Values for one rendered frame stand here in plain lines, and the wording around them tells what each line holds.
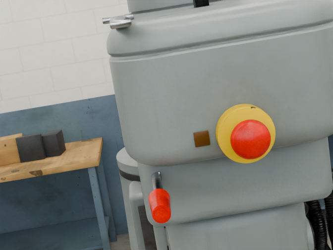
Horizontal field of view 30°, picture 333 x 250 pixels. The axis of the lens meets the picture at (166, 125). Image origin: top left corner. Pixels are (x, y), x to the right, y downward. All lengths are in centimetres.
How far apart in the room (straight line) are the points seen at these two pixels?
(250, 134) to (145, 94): 12
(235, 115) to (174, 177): 16
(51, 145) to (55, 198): 75
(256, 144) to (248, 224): 24
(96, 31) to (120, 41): 441
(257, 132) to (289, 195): 20
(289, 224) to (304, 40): 29
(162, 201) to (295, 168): 21
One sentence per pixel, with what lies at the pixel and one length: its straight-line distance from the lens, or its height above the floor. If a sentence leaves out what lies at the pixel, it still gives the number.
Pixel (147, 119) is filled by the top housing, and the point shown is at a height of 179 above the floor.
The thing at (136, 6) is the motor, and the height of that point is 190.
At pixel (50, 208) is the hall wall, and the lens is 537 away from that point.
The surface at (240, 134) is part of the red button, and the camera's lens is 61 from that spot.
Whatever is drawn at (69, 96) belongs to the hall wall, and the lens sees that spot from 514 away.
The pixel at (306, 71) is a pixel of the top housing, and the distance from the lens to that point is 67.
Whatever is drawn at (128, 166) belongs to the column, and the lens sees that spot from 139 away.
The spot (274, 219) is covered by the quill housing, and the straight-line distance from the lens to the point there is 84.
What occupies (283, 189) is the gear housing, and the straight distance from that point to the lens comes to 79.
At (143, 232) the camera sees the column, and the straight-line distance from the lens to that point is 131.
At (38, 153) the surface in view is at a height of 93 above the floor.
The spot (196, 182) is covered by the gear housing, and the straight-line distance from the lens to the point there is 77.
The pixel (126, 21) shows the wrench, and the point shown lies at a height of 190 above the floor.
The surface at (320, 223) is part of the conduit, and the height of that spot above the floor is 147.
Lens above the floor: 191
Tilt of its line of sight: 12 degrees down
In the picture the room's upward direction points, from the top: 9 degrees counter-clockwise
